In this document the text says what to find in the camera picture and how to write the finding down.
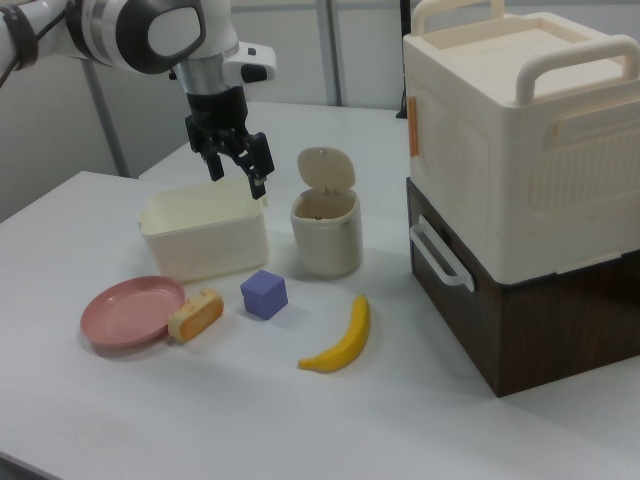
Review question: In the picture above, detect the cream trash can lid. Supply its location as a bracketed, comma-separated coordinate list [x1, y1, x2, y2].
[296, 146, 357, 194]

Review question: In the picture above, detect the black hanging background cable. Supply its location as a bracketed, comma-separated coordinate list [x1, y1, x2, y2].
[397, 0, 412, 120]

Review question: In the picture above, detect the cream box with handles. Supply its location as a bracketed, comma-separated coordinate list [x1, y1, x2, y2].
[402, 0, 640, 281]

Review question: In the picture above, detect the orange door handle strip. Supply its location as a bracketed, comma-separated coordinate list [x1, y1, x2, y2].
[407, 97, 420, 157]

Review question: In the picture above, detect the cream plastic bin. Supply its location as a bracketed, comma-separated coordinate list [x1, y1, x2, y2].
[138, 178, 270, 285]

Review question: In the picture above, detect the pink plate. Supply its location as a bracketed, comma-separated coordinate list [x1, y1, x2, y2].
[79, 275, 187, 350]

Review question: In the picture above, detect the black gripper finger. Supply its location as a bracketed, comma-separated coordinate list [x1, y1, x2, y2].
[238, 131, 276, 201]
[201, 137, 225, 182]

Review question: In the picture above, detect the white drawer handle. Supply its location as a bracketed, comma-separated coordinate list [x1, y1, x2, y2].
[409, 214, 475, 291]

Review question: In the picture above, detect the yellow toy banana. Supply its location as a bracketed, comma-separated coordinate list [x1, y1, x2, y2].
[297, 293, 372, 374]

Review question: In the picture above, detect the grey partition frame post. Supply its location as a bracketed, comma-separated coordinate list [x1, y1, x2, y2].
[327, 0, 349, 107]
[88, 62, 132, 179]

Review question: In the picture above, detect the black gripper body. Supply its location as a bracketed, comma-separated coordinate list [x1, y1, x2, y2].
[184, 87, 255, 154]

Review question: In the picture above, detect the cream trash can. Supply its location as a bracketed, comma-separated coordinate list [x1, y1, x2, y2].
[289, 146, 364, 279]

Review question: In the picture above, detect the purple cube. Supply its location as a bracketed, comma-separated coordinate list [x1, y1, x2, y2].
[239, 269, 289, 322]

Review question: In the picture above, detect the yellow orange toy bread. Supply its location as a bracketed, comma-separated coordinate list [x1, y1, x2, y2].
[167, 287, 225, 344]

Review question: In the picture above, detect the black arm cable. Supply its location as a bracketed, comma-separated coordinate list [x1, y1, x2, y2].
[0, 9, 69, 89]

